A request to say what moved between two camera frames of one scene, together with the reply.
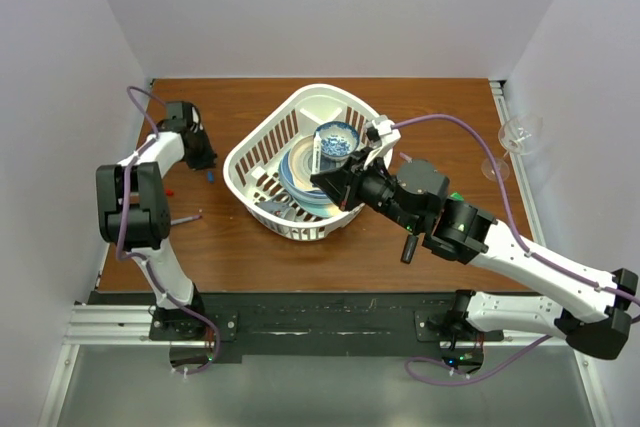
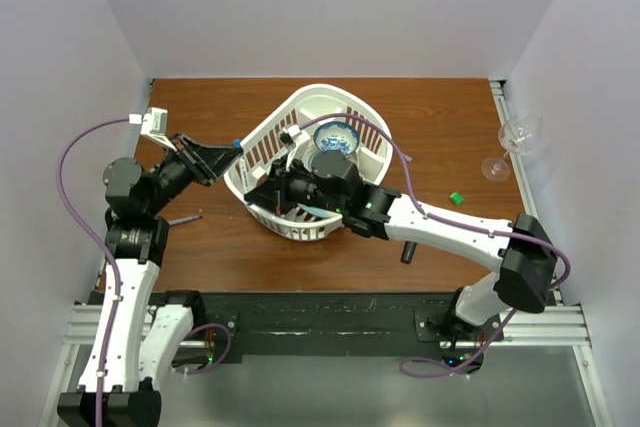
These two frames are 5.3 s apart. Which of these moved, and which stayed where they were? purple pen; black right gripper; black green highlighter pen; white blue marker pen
Moved: white blue marker pen; black right gripper
Stayed: black green highlighter pen; purple pen
